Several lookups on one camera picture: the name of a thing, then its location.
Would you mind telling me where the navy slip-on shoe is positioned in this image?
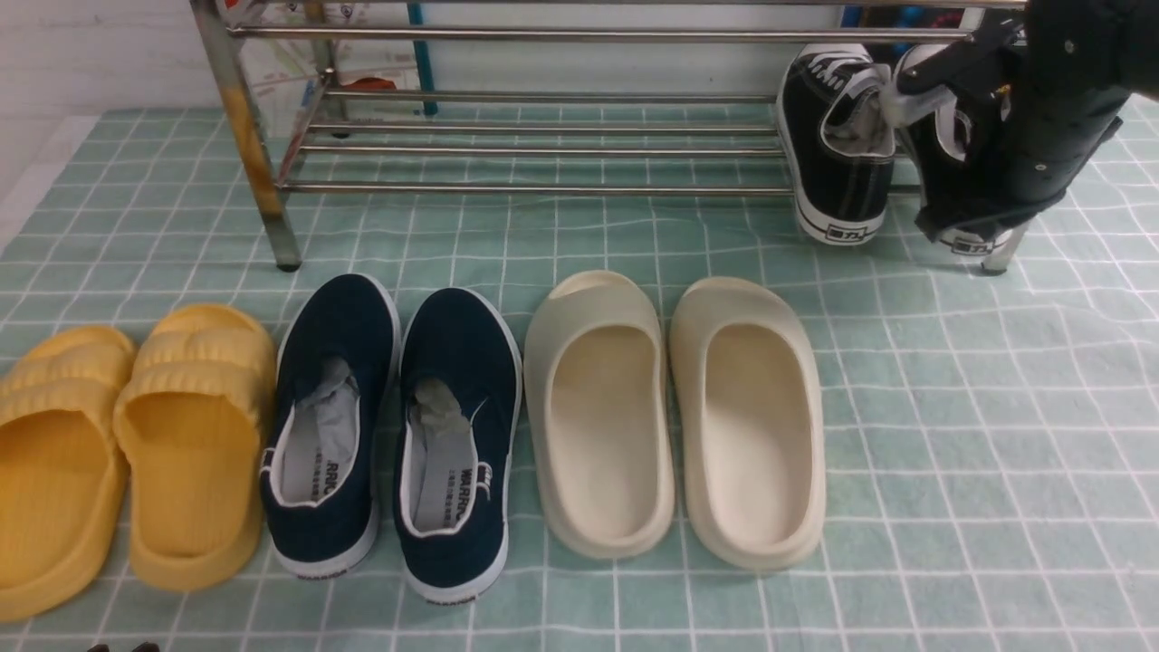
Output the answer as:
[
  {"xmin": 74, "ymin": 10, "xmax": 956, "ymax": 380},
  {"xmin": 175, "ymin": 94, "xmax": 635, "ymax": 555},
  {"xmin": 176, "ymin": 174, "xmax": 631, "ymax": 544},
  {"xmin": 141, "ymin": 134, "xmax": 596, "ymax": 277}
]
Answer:
[
  {"xmin": 258, "ymin": 273, "xmax": 402, "ymax": 580},
  {"xmin": 393, "ymin": 288, "xmax": 522, "ymax": 605}
]

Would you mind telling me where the cream slipper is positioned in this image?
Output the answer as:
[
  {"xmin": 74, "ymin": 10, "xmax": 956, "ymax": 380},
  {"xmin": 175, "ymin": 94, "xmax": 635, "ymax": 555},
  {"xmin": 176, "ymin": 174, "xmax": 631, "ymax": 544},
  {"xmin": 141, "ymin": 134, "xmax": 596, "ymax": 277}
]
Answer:
[
  {"xmin": 524, "ymin": 271, "xmax": 675, "ymax": 561},
  {"xmin": 669, "ymin": 276, "xmax": 828, "ymax": 572}
]

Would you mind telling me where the metal shoe rack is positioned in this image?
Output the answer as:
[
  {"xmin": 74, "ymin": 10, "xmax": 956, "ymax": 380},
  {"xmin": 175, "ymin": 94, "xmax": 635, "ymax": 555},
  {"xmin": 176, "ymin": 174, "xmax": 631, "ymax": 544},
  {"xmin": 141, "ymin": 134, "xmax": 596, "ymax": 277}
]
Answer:
[{"xmin": 191, "ymin": 1, "xmax": 1030, "ymax": 274}]

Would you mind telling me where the black canvas sneaker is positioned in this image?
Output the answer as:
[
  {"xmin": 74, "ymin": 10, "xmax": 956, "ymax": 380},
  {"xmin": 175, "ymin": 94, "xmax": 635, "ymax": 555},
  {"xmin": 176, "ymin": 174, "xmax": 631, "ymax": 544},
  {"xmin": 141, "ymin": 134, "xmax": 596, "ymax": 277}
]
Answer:
[
  {"xmin": 885, "ymin": 44, "xmax": 1011, "ymax": 207},
  {"xmin": 777, "ymin": 43, "xmax": 896, "ymax": 246}
]

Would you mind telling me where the yellow slipper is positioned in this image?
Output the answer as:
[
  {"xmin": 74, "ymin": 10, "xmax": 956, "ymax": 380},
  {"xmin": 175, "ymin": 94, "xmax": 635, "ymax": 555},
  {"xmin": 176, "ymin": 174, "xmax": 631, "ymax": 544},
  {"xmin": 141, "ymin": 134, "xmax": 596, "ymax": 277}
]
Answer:
[
  {"xmin": 1, "ymin": 325, "xmax": 136, "ymax": 622},
  {"xmin": 112, "ymin": 305, "xmax": 276, "ymax": 591}
]

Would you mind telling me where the left cream slipper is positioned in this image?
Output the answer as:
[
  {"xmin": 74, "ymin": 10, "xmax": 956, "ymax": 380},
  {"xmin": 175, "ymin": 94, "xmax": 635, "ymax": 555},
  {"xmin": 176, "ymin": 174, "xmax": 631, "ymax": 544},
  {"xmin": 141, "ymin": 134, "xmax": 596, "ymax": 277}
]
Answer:
[{"xmin": 524, "ymin": 271, "xmax": 675, "ymax": 561}]

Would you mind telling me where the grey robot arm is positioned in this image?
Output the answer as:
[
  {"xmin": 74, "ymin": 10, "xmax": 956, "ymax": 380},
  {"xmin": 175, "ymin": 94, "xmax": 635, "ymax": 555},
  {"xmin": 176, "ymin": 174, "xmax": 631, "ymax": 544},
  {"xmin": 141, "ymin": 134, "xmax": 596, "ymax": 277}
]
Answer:
[{"xmin": 881, "ymin": 1, "xmax": 1156, "ymax": 241}]

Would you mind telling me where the right cream slipper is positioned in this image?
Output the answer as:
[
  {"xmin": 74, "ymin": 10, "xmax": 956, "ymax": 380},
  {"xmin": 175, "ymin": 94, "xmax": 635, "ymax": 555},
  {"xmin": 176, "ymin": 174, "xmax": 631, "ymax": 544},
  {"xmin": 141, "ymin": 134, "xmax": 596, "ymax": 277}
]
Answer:
[{"xmin": 669, "ymin": 276, "xmax": 828, "ymax": 572}]

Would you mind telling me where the right yellow slipper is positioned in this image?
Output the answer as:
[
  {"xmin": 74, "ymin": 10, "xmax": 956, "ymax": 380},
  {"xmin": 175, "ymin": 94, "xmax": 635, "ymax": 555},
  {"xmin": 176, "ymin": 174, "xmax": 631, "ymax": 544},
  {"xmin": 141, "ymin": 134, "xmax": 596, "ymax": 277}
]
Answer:
[{"xmin": 112, "ymin": 305, "xmax": 276, "ymax": 591}]

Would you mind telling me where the green checkered tablecloth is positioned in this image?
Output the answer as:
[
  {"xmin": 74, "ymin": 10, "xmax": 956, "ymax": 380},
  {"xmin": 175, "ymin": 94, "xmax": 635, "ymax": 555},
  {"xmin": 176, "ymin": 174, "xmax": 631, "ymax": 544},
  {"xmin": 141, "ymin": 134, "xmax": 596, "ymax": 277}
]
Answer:
[{"xmin": 3, "ymin": 101, "xmax": 1156, "ymax": 651}]

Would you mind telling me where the right navy slip-on shoe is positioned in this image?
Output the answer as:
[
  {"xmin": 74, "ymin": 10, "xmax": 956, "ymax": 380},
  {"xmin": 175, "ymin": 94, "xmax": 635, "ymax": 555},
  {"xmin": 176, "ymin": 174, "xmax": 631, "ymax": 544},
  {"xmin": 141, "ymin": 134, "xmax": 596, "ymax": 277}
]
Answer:
[{"xmin": 393, "ymin": 288, "xmax": 522, "ymax": 605}]

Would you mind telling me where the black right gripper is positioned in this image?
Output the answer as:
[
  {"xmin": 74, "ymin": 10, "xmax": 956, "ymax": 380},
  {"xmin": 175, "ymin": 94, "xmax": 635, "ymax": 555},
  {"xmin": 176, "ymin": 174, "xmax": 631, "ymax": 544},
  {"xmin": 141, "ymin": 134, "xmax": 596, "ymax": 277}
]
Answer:
[{"xmin": 880, "ymin": 1, "xmax": 1137, "ymax": 243}]

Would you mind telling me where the white box with red print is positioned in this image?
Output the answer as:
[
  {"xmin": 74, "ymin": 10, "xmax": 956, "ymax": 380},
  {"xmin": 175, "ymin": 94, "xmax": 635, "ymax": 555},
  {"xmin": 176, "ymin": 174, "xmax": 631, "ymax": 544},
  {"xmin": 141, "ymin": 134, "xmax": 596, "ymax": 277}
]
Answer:
[{"xmin": 239, "ymin": 3, "xmax": 421, "ymax": 138}]

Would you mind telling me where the left yellow slipper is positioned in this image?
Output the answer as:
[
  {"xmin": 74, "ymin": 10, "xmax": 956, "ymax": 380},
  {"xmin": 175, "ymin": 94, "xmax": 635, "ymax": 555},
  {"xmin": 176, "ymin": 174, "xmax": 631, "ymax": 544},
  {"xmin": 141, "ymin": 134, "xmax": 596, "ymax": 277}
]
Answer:
[{"xmin": 1, "ymin": 325, "xmax": 136, "ymax": 622}]

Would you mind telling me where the dark book with orange text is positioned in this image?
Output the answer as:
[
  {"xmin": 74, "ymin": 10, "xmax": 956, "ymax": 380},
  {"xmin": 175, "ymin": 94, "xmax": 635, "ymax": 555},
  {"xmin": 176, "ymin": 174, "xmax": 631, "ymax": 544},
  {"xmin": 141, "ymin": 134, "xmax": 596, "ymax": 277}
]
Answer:
[{"xmin": 839, "ymin": 1, "xmax": 985, "ymax": 51}]

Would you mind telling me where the left navy slip-on shoe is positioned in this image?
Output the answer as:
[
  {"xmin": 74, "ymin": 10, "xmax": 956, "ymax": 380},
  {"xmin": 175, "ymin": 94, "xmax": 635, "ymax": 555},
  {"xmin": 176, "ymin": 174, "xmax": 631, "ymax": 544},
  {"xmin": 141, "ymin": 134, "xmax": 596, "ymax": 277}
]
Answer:
[{"xmin": 258, "ymin": 273, "xmax": 402, "ymax": 580}]

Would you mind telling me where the teal vertical pole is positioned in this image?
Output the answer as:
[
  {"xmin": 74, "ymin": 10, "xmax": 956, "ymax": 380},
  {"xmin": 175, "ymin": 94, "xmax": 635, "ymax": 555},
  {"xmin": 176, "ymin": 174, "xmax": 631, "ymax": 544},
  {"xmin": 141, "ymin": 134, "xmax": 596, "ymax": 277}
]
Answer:
[{"xmin": 407, "ymin": 3, "xmax": 439, "ymax": 117}]

